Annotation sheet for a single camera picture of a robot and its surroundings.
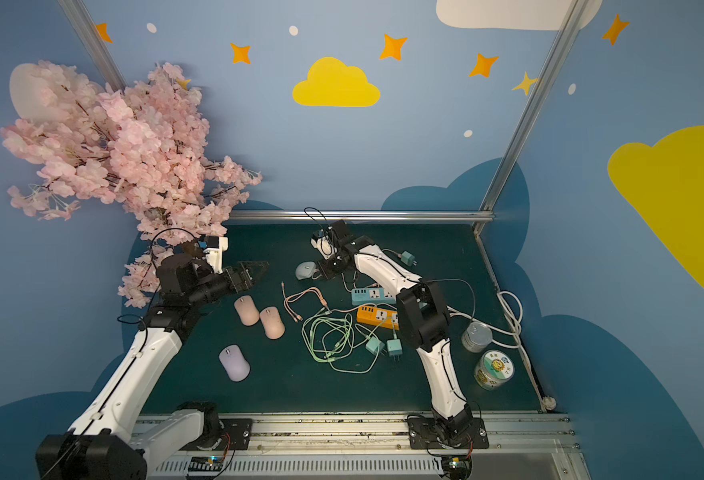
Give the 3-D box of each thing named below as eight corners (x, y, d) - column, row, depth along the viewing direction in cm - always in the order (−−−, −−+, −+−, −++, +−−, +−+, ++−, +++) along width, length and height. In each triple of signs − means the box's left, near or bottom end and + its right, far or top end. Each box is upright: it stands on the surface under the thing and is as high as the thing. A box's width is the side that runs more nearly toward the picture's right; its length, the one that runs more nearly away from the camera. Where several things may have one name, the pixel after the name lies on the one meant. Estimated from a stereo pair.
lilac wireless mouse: (234, 387, 84) (231, 385, 81) (217, 356, 89) (214, 353, 87) (255, 373, 86) (252, 369, 84) (237, 343, 92) (234, 340, 89)
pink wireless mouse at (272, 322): (269, 342, 92) (268, 340, 90) (258, 314, 98) (257, 310, 96) (288, 334, 94) (287, 331, 92) (276, 306, 100) (274, 303, 98)
